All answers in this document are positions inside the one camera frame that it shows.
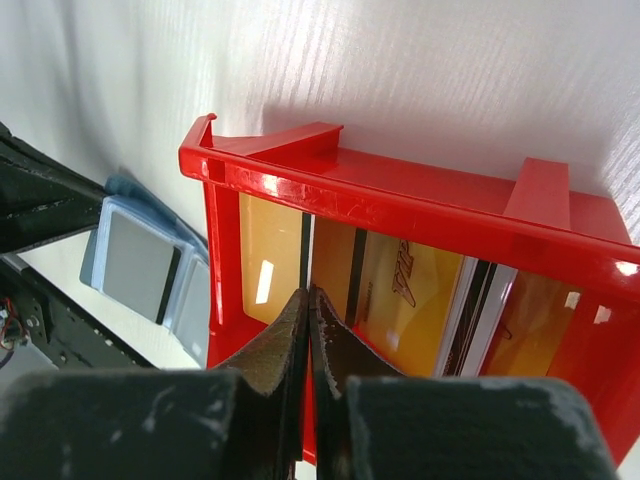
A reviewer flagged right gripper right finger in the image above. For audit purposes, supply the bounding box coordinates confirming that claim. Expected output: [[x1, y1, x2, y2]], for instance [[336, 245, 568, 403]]
[[309, 288, 617, 479]]

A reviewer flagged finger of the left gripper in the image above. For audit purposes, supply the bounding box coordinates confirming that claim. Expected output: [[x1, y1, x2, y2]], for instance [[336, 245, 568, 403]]
[[1, 125, 107, 254]]

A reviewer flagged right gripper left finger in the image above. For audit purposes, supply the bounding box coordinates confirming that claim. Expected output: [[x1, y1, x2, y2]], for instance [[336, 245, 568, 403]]
[[1, 289, 308, 479]]

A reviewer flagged blue leather card holder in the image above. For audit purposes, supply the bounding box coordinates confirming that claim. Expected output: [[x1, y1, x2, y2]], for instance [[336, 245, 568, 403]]
[[79, 175, 211, 368]]

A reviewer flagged black credit card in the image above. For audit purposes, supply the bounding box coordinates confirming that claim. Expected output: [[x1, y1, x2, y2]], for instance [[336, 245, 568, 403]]
[[102, 212, 182, 324]]

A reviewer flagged red plastic bin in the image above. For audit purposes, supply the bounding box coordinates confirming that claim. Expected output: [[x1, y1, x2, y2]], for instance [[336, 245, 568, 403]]
[[179, 114, 639, 461]]

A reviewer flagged gold VIP credit card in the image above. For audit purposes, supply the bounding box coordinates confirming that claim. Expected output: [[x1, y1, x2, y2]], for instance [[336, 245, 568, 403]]
[[354, 232, 462, 377]]

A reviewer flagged stack of credit cards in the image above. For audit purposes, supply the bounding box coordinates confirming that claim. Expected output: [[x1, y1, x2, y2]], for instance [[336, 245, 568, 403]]
[[433, 256, 518, 377]]

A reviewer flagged gold magnetic stripe card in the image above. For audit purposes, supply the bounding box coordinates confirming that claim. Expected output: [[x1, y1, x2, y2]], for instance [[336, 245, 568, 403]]
[[239, 194, 303, 324]]

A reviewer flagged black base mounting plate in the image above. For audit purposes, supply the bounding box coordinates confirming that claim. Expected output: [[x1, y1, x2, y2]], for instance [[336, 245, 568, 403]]
[[1, 256, 152, 369]]

